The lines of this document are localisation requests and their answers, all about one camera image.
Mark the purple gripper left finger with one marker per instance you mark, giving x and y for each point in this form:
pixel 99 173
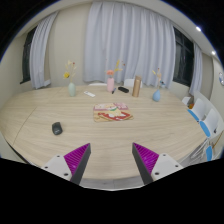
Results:
pixel 70 166

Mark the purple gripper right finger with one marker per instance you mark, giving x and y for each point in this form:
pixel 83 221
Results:
pixel 153 166

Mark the black computer mouse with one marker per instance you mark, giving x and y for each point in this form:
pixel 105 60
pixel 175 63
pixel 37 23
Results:
pixel 57 128

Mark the colourful mouse pad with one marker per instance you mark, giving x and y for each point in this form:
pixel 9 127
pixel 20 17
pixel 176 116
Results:
pixel 106 112

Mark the blue vase with dried flowers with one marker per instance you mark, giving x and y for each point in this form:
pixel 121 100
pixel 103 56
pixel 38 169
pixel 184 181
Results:
pixel 156 94

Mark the white and blue chair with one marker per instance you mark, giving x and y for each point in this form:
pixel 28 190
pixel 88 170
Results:
pixel 198 110
pixel 210 124

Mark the white remote control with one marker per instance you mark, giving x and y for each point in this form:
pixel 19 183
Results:
pixel 89 94

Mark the green vase with yellow flowers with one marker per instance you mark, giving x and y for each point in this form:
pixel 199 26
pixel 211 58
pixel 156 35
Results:
pixel 70 71

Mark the brown cylindrical bottle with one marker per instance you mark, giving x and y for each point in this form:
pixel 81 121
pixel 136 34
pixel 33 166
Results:
pixel 137 86

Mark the white chair far side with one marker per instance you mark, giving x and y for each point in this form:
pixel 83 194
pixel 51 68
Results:
pixel 97 84

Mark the white chair behind table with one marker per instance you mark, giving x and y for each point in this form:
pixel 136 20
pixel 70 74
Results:
pixel 130 83

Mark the white right curtain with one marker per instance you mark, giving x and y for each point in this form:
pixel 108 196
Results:
pixel 197 71

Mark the white curtain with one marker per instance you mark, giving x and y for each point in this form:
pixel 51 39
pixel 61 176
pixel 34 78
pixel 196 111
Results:
pixel 38 50
pixel 197 71
pixel 136 40

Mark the pink vase with flowers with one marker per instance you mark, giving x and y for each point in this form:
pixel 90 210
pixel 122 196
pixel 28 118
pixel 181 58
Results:
pixel 110 73

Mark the left dark window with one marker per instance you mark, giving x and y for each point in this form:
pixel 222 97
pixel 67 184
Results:
pixel 26 56

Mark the dark window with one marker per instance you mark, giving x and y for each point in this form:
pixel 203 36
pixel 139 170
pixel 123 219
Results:
pixel 26 56
pixel 184 60

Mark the white left curtain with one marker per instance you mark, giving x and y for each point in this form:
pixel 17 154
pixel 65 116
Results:
pixel 38 50

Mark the right dark window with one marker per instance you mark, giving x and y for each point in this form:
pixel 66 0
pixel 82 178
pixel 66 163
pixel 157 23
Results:
pixel 184 60

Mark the white centre curtain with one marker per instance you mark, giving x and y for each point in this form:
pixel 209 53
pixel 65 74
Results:
pixel 136 40

